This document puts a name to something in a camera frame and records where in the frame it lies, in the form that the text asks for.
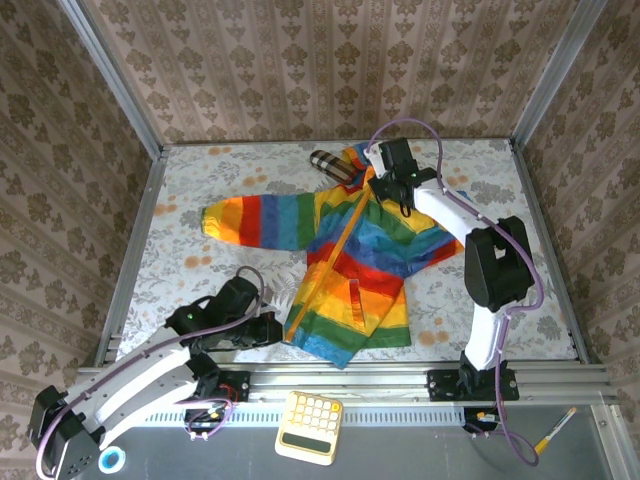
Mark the rainbow striped child's jacket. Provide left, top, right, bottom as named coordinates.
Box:
left=200, top=142, right=466, bottom=370

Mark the floral print tablecloth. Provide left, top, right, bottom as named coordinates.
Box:
left=117, top=141, right=577, bottom=365

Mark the beige plaid fabric item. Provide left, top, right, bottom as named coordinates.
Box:
left=308, top=148, right=363, bottom=185

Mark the yellow calculator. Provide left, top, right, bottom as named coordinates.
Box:
left=273, top=390, right=345, bottom=468

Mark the blue and white tape roll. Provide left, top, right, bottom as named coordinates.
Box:
left=97, top=445, right=126, bottom=475

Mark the yellow and white pen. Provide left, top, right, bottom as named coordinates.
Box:
left=533, top=406, right=579, bottom=457

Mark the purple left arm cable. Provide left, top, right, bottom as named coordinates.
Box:
left=34, top=265, right=267, bottom=479

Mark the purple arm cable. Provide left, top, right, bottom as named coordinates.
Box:
left=366, top=116, right=546, bottom=468
left=34, top=265, right=267, bottom=479

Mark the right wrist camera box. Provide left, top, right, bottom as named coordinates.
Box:
left=363, top=143, right=390, bottom=180

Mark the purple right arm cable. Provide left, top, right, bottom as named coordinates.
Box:
left=366, top=116, right=546, bottom=468

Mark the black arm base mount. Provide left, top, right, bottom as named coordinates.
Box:
left=426, top=366, right=519, bottom=403
left=198, top=369, right=252, bottom=403

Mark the aluminium side rail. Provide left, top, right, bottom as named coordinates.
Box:
left=93, top=146, right=169, bottom=369
left=508, top=138, right=592, bottom=364

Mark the black connector box with wires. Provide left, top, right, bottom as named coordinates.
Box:
left=183, top=406, right=237, bottom=443
left=461, top=406, right=502, bottom=437

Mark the long aluminium table rail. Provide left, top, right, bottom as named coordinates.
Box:
left=77, top=363, right=621, bottom=408

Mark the grey slotted cable duct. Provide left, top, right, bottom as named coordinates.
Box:
left=148, top=406, right=469, bottom=429

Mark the aluminium frame post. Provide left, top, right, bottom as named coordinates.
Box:
left=58, top=0, right=167, bottom=160
left=510, top=0, right=609, bottom=147

